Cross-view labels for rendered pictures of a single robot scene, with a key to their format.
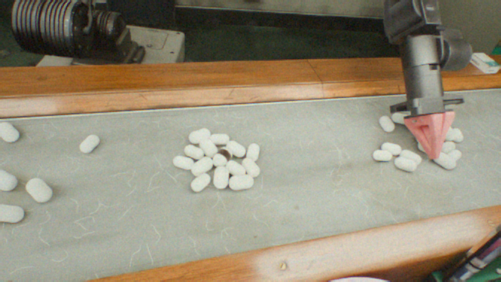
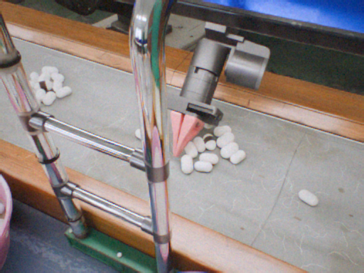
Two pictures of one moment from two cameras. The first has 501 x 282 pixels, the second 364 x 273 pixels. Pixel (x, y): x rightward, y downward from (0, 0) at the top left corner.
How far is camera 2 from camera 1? 0.63 m
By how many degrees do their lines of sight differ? 34
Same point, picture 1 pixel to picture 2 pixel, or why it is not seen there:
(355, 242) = (28, 158)
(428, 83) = (187, 83)
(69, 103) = (15, 30)
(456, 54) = (238, 69)
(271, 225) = (17, 131)
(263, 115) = (109, 77)
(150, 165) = not seen: hidden behind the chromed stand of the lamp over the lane
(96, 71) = (46, 18)
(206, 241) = not seen: outside the picture
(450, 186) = not seen: hidden behind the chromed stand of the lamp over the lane
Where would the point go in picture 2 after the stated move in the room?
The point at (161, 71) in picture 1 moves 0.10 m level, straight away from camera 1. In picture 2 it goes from (78, 28) to (102, 13)
